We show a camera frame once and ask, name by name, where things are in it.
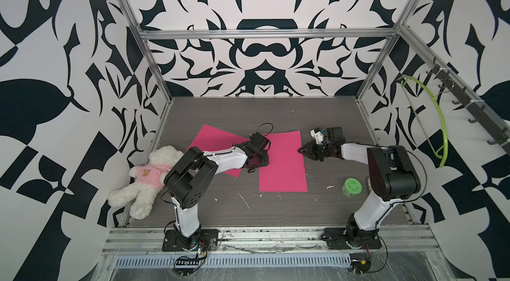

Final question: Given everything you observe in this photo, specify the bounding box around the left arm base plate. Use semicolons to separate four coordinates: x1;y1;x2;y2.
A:
161;229;219;252

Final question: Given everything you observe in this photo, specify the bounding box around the black wall hook rail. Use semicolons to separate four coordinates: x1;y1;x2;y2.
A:
428;57;509;155

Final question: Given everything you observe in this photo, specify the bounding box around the right small electronics board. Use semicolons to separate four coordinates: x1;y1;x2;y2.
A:
349;258;371;274

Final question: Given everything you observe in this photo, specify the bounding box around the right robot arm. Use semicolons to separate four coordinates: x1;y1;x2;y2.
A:
298;127;421;241

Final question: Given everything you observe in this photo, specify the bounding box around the green lidded jar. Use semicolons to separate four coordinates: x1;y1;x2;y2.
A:
341;177;363;197

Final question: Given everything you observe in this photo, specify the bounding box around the green hoop hanger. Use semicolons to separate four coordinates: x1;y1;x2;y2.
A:
398;75;450;169

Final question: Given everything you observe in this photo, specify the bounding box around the left small electronics board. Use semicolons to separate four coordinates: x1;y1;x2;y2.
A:
173;256;206;271

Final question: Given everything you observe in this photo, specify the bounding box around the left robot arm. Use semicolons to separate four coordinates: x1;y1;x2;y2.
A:
163;132;271;239

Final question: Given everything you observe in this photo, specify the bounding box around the white teddy bear pink shirt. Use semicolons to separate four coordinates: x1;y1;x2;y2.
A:
107;145;184;220

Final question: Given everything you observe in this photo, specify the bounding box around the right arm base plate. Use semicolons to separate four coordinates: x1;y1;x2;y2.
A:
320;228;382;250

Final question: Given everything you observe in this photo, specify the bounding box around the small electronics board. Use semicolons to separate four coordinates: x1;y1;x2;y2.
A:
349;258;371;274
173;256;206;271

